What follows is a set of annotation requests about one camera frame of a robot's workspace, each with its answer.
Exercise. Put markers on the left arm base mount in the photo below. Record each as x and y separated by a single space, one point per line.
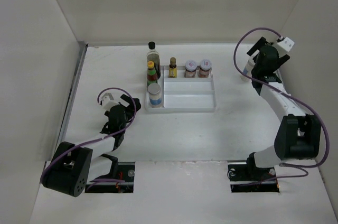
108 175

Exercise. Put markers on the silver lid blue label jar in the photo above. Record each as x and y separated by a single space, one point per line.
155 95

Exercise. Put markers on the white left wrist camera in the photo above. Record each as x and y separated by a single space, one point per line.
107 101

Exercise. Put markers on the tall dark sauce bottle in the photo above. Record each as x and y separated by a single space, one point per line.
153 55

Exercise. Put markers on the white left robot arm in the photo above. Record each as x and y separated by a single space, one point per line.
78 167

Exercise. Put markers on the red label brown spice jar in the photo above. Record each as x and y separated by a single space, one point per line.
190 69

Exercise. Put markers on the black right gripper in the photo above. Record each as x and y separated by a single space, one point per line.
256 46

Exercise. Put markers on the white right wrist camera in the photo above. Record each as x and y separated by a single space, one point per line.
284 45

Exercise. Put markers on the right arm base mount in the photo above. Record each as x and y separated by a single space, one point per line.
245 180

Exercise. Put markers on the silver lid white spice jar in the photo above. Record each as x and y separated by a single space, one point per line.
247 69

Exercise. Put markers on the small brown yellow label bottle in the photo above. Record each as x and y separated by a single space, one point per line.
172 73

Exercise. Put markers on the red label orange spice jar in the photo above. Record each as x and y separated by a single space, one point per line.
205 68

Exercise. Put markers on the yellow cap chili sauce bottle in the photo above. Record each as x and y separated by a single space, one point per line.
151 73

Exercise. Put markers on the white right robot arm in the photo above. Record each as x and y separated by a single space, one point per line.
299 133

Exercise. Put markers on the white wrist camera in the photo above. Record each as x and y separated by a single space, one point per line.
284 45
107 101

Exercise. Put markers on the white tiered organizer tray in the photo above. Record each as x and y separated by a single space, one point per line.
183 95

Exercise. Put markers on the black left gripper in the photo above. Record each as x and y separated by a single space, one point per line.
131 108

